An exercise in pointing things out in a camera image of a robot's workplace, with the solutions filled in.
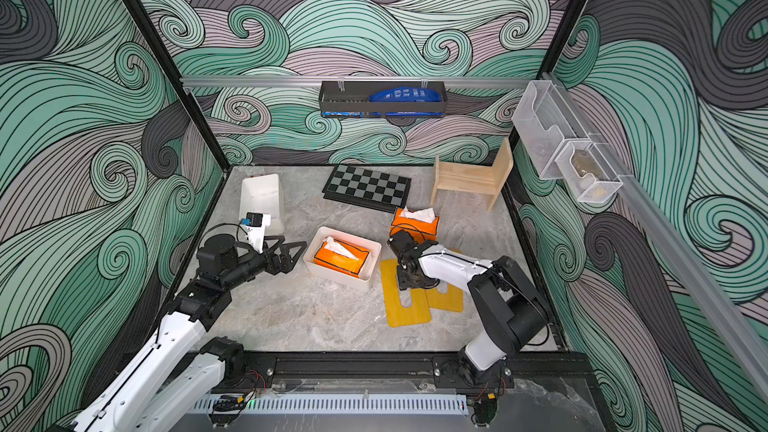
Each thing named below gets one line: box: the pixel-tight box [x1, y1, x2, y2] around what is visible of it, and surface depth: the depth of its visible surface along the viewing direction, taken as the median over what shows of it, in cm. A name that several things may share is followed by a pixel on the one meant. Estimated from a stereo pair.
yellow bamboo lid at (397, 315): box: [380, 258, 431, 328], surface depth 86 cm
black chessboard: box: [322, 164, 412, 213], surface depth 112 cm
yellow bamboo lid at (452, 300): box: [426, 283, 464, 313], surface depth 87 cm
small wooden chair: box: [430, 138, 514, 212], surface depth 104 cm
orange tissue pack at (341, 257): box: [313, 236, 370, 278], surface depth 87 cm
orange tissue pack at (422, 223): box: [390, 206, 440, 243], surface depth 97 cm
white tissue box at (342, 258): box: [303, 226, 382, 293], surface depth 88 cm
